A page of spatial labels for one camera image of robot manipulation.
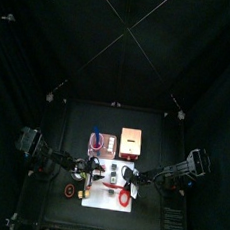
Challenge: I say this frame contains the red plastic spoon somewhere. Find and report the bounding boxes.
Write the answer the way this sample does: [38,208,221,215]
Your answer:
[101,181,127,192]

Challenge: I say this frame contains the blue plastic spoon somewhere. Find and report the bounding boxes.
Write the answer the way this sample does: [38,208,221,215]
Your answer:
[91,125,103,147]

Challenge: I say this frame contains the dark round bowl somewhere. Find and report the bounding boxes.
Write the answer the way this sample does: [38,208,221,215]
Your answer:
[70,157,89,182]

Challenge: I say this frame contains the red plastic cup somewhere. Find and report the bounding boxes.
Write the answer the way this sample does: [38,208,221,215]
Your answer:
[88,133,105,152]

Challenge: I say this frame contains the white rectangular mat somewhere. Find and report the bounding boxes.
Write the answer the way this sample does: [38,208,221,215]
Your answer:
[80,155,137,213]

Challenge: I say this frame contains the wooden box with red panel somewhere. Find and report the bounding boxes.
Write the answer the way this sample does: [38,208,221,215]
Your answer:
[118,127,144,161]

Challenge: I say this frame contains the white-printed label sticker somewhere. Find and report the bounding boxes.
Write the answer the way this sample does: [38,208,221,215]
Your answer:
[161,206,187,230]

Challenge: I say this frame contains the black vertical frame pole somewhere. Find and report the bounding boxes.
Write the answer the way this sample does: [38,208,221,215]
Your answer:
[115,0,131,105]

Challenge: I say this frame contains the thin diagonal brace wire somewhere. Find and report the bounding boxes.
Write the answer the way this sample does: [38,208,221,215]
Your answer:
[50,0,176,105]

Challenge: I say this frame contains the camera tripod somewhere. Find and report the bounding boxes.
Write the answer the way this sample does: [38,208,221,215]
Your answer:
[80,0,194,112]

